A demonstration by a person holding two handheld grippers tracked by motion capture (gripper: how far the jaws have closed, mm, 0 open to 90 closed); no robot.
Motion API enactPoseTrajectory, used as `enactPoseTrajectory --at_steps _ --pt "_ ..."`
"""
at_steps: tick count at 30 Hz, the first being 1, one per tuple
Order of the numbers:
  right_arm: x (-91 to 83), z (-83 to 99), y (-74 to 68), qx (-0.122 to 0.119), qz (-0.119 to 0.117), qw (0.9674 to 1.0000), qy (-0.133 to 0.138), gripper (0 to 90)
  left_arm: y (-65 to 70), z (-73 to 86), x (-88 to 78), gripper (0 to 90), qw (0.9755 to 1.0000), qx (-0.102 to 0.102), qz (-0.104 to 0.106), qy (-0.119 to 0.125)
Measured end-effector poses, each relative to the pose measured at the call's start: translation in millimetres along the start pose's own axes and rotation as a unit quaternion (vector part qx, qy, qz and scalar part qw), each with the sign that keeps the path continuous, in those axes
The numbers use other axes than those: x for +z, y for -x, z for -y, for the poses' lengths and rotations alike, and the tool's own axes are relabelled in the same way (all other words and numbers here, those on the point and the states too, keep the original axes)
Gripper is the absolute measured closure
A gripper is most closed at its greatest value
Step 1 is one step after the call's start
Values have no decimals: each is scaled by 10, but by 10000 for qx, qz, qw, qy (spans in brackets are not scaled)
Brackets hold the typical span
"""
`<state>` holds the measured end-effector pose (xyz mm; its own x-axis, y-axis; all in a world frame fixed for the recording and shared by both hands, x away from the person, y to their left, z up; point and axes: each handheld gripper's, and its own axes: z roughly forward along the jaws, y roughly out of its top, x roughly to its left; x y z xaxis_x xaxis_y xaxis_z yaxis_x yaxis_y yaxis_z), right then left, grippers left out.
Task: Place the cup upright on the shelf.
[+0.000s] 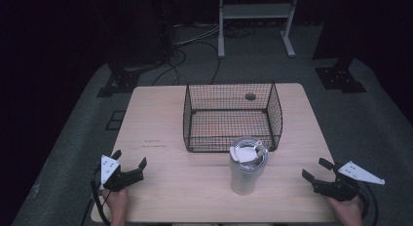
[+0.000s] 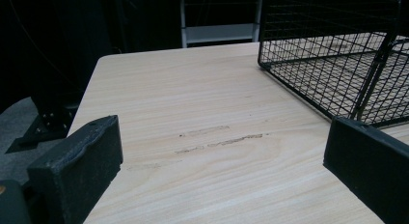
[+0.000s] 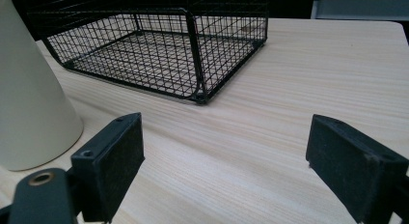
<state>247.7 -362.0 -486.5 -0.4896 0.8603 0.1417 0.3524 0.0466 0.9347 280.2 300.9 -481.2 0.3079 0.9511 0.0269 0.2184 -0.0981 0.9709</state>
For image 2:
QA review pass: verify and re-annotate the black metal stand base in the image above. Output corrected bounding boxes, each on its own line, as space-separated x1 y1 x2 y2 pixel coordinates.
5 88 81 154

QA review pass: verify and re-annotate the black wire mesh basket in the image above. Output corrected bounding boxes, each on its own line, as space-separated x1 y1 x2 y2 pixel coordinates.
257 0 409 128

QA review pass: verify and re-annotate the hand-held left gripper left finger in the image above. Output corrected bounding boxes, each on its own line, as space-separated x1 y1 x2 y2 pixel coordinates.
26 114 124 224

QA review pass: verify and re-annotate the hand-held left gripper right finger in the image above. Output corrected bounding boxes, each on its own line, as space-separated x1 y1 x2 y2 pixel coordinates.
322 117 409 224

